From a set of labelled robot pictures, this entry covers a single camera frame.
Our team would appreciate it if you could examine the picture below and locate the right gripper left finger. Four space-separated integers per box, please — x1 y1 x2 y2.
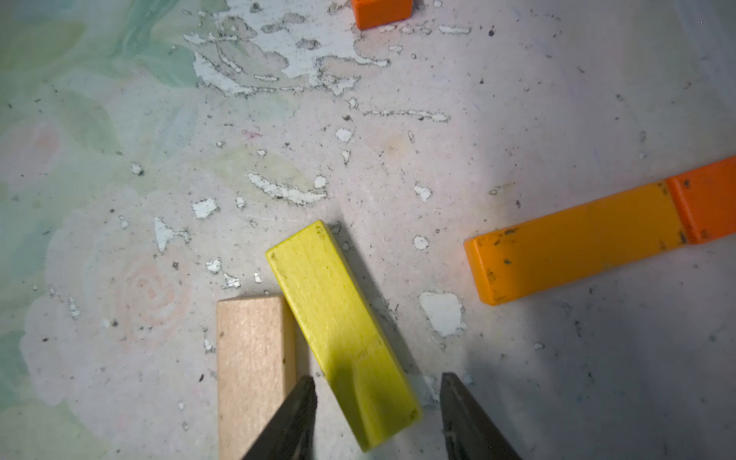
241 376 318 460

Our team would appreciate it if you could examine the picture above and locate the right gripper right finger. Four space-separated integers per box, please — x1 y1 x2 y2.
440 372 521 460

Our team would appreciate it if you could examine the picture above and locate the amber orange block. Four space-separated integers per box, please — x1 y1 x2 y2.
464 182 688 306

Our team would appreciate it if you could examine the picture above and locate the yellow block lower centre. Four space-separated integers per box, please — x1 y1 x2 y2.
266 220 422 452

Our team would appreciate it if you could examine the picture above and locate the natural wood block lower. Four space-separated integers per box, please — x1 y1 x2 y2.
217 295 297 459

